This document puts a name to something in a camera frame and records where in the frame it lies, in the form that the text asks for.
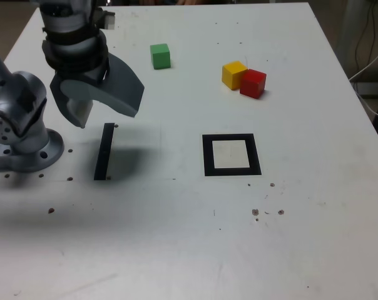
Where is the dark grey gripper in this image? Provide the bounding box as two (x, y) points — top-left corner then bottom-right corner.
(49, 52), (145, 129)

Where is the green cube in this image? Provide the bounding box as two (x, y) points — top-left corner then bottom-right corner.
(150, 42), (171, 70)

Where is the yellow cube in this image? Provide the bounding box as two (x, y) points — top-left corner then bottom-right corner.
(222, 60), (249, 91)

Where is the red cube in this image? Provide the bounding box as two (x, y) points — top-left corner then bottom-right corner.
(239, 68), (267, 100)

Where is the black tape square outline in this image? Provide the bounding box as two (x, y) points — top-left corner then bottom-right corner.
(202, 133), (262, 178)

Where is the black tape strip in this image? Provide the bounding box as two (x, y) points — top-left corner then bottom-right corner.
(93, 122), (115, 181)

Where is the long grey box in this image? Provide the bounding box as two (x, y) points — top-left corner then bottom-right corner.
(353, 81), (378, 97)

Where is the white upright post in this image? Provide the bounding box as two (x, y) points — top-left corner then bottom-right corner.
(335, 0), (362, 68)

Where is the white cable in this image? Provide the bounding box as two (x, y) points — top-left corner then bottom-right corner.
(348, 43), (378, 119)

